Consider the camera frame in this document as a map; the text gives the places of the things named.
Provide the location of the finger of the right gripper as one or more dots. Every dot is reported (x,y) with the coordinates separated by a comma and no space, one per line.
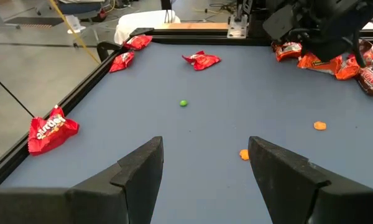
(321,51)
(338,51)

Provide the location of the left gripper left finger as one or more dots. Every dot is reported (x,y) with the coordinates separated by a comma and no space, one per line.
(81,205)

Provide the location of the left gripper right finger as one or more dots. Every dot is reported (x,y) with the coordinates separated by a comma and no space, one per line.
(314,205)

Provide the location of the orange Reese's candy pack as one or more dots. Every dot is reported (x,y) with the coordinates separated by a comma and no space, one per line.
(320,63)
(202,60)
(348,69)

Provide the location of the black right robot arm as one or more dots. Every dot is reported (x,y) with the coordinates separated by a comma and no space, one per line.
(258,15)

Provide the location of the small orange round candy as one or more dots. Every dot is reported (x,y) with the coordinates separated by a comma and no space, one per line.
(320,125)
(244,154)

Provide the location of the small green round candy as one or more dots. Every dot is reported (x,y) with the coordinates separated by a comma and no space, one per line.
(183,103)

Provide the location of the wooden table side board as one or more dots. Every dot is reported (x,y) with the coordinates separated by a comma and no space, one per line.
(192,25)

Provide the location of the white trash bin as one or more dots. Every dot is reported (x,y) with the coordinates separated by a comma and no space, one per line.
(144,20)

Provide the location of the dark floor mat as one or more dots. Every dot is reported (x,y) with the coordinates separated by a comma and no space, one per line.
(34,22)

